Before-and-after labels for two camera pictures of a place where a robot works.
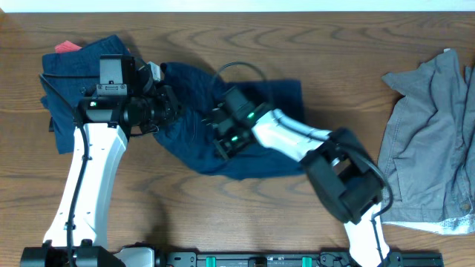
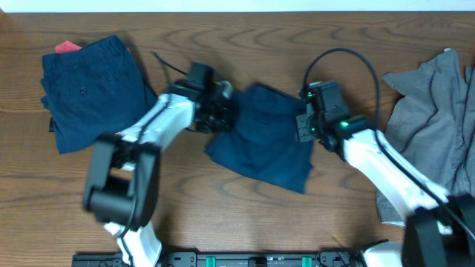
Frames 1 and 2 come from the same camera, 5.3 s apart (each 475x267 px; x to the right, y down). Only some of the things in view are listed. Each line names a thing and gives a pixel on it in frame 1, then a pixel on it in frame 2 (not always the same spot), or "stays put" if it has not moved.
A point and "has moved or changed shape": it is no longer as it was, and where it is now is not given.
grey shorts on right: [427, 155] stays put
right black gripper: [225, 152] to [303, 129]
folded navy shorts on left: [70, 76] stays put
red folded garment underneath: [66, 47] stays put
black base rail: [289, 259] stays put
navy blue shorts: [184, 134] has moved or changed shape
